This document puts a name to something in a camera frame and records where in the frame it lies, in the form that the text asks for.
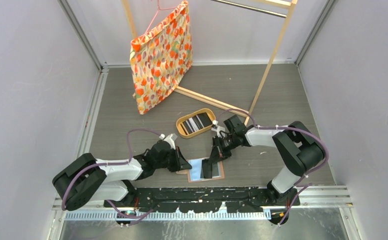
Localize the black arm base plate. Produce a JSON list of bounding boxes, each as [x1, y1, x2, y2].
[[112, 186, 300, 213]]

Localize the stack of credit cards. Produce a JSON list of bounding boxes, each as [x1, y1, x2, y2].
[[180, 112, 212, 135]]

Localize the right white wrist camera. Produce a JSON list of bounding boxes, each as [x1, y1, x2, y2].
[[211, 120, 225, 138]]

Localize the pink leather card holder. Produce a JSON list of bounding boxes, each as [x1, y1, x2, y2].
[[176, 158, 225, 183]]

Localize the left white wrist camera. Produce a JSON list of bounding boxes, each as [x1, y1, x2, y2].
[[159, 133, 178, 149]]

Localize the pink wire hanger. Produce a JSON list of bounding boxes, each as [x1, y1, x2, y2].
[[143, 0, 177, 35]]

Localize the floral orange fabric bag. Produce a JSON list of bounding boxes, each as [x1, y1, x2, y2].
[[129, 0, 193, 115]]

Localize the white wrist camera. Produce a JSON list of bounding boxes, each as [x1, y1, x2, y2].
[[159, 133, 178, 149], [211, 120, 225, 138]]

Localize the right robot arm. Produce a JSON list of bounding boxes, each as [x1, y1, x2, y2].
[[202, 115, 329, 205]]

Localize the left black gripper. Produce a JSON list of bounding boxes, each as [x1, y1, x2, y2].
[[154, 145, 191, 172]]

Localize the wooden clothes rack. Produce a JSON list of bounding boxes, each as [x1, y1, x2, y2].
[[122, 0, 297, 120]]

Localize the tan oval card tray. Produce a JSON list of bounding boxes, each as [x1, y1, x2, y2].
[[176, 108, 216, 139]]

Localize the dark credit card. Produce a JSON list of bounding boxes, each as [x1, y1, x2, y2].
[[212, 162, 221, 178]]

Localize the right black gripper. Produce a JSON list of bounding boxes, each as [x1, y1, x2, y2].
[[209, 133, 239, 165]]

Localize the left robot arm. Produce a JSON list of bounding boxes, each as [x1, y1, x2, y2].
[[52, 140, 192, 211]]

